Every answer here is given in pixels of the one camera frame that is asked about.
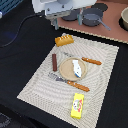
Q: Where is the grey saucepan with handle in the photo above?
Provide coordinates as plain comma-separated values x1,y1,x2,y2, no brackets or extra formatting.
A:
83,8,110,30

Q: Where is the orange toy bread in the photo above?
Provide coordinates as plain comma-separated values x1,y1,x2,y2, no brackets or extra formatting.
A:
55,35,74,46

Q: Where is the fork with wooden handle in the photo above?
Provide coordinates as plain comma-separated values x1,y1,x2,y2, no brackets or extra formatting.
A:
48,73,90,92

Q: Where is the beige woven placemat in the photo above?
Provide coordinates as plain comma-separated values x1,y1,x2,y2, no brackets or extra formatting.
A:
17,36,118,128

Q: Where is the brown toy stove board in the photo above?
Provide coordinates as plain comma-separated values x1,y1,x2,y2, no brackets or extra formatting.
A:
58,1,128,43

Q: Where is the brown toy sausage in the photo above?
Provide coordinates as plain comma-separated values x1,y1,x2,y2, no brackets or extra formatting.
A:
52,54,57,71

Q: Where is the grey pot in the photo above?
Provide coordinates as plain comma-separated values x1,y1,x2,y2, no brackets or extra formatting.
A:
62,9,80,21

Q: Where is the blue striped cloth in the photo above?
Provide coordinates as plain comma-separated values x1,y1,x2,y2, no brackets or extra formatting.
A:
0,0,33,15

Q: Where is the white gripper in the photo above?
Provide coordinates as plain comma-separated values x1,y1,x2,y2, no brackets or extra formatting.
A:
32,0,97,30

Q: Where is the yellow toy butter box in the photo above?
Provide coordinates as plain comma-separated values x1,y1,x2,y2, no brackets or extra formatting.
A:
71,93,84,119

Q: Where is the beige bowl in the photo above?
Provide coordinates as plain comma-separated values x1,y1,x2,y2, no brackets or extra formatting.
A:
121,7,128,30

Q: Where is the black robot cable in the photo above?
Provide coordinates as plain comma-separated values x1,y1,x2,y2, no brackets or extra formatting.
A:
0,11,46,49

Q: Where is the knife with wooden handle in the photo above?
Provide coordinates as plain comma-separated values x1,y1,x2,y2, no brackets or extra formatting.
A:
62,52,102,65

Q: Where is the round wooden plate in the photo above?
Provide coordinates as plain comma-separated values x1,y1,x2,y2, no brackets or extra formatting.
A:
59,57,87,81

